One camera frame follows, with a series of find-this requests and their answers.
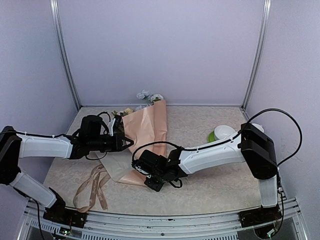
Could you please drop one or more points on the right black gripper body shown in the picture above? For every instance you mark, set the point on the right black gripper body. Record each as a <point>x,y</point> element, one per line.
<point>158,186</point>

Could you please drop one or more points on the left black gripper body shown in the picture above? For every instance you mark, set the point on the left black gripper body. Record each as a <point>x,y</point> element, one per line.
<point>115,146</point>

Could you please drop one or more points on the pink wrapping paper sheet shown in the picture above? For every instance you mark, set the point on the pink wrapping paper sheet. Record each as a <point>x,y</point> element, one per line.
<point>146,127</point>

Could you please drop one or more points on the pink rose stem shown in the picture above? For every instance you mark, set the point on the pink rose stem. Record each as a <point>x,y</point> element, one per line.
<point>115,113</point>

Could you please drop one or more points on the yellow rose bunch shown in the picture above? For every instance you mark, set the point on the yellow rose bunch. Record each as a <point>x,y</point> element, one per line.
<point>126,112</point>

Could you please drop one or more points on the white pink flower stem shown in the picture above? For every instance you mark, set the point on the white pink flower stem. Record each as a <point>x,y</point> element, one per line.
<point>156,97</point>

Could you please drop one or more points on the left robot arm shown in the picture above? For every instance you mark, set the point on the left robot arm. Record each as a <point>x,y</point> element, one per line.
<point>94,135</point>

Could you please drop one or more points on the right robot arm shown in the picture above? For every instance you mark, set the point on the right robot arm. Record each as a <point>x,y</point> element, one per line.
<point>249,145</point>

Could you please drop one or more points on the tan ribbon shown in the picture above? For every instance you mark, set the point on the tan ribbon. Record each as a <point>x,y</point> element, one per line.
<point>98,178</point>

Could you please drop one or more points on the green plate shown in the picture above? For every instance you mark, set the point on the green plate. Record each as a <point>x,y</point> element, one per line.
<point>211,137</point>

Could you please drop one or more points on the white ceramic bowl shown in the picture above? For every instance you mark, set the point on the white ceramic bowl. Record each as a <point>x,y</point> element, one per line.
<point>222,131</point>

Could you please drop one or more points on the light blue cup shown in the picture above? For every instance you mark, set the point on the light blue cup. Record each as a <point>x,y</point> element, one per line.
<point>259,127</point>

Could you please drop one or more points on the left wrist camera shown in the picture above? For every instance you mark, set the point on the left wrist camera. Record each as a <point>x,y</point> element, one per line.
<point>116,125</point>

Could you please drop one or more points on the front aluminium rail base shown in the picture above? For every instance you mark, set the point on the front aluminium rail base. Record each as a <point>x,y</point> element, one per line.
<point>111,226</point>

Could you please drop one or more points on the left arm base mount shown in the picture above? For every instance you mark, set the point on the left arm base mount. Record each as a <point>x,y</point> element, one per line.
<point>58,213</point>

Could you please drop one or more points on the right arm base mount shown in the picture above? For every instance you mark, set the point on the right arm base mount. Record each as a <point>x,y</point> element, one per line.
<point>260,215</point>

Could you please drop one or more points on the left aluminium frame post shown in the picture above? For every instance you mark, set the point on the left aluminium frame post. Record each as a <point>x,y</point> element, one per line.
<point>54,5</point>

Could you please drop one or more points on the aluminium frame post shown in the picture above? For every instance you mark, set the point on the aluminium frame post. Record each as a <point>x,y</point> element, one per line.
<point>258,53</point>
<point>54,5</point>

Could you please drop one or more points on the right aluminium frame post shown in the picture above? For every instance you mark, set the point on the right aluminium frame post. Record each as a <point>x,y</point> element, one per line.
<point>258,53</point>

